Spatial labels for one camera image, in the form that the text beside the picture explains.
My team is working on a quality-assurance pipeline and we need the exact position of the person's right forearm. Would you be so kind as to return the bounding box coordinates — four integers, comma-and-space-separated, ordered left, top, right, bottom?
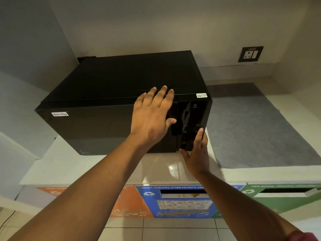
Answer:
193, 170, 302, 241

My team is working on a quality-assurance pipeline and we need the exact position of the grey counter mat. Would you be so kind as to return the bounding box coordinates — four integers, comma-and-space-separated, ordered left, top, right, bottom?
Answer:
205, 82, 321, 169

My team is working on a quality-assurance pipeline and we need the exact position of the blue waste bin panel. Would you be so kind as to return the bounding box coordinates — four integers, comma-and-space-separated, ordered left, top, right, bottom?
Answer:
135, 185, 245, 219

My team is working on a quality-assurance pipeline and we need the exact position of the black microwave oven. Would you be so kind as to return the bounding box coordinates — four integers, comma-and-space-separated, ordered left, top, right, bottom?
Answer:
35, 50, 213, 156

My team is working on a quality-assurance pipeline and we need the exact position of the black wall socket plate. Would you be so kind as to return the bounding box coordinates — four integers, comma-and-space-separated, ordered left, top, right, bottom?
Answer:
238, 46, 264, 63

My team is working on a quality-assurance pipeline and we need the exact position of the green waste bin panel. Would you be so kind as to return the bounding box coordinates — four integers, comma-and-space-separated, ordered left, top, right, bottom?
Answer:
211, 183, 321, 219

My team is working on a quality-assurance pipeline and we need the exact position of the person's left forearm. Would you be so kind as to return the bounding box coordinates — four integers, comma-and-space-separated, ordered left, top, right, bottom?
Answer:
7, 134, 154, 241

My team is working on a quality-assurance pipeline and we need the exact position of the orange waste bin panel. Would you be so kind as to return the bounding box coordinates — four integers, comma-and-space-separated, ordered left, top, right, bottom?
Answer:
37, 186, 154, 219

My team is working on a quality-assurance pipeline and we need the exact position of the person's right hand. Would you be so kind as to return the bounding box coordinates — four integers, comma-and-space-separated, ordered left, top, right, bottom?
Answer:
179, 128, 210, 176

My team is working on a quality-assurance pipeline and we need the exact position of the person's left hand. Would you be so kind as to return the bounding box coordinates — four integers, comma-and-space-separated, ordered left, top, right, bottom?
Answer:
130, 85, 177, 148

